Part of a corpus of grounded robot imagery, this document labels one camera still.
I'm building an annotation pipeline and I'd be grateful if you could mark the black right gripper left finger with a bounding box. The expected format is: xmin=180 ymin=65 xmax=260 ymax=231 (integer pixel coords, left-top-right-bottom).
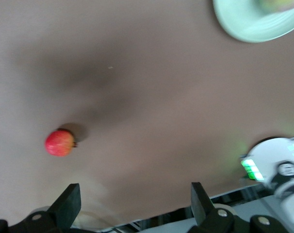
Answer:
xmin=0 ymin=183 xmax=82 ymax=233

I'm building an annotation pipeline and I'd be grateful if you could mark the red pomegranate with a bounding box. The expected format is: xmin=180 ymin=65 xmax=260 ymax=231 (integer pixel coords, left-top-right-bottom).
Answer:
xmin=44 ymin=130 xmax=79 ymax=157

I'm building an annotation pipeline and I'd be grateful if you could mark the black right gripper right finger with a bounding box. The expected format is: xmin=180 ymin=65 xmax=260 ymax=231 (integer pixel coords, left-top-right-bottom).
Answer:
xmin=185 ymin=182 xmax=292 ymax=233

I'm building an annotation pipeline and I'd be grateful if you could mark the brown table cloth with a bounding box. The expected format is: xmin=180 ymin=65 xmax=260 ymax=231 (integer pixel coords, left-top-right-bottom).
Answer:
xmin=0 ymin=0 xmax=294 ymax=228

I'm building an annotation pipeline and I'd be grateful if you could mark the yellow-pink peach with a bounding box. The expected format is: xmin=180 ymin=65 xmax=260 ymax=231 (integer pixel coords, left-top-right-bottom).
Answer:
xmin=255 ymin=0 xmax=294 ymax=13

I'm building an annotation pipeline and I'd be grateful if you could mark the light green round plate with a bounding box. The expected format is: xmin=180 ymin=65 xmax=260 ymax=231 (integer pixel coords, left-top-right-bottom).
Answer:
xmin=212 ymin=0 xmax=294 ymax=44

